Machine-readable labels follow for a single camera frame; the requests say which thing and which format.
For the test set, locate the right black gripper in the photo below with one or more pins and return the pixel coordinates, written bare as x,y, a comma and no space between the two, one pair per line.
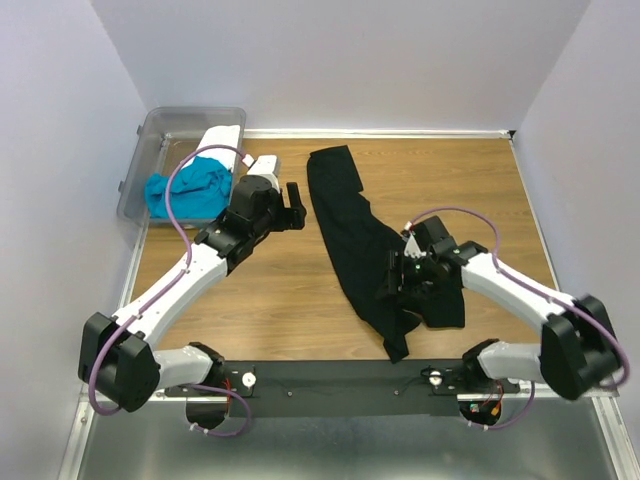
397,262

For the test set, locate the white t shirt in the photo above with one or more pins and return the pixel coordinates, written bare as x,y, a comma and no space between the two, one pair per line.
228,135

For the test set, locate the black t shirt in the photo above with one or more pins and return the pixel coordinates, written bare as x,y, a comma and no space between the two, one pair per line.
358,245

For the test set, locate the teal t shirt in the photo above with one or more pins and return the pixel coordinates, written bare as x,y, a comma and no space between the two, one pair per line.
200,190

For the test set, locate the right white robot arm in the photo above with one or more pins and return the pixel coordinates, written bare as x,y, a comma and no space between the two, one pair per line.
577,350

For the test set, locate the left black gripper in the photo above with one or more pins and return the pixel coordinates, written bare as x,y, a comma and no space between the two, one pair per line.
292,218

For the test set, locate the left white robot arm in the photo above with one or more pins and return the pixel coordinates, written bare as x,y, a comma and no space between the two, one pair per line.
119,358

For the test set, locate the clear plastic storage bin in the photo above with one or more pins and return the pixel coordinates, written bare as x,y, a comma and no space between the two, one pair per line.
166,136

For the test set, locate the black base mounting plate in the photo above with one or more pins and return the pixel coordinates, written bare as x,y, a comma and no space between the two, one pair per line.
348,388

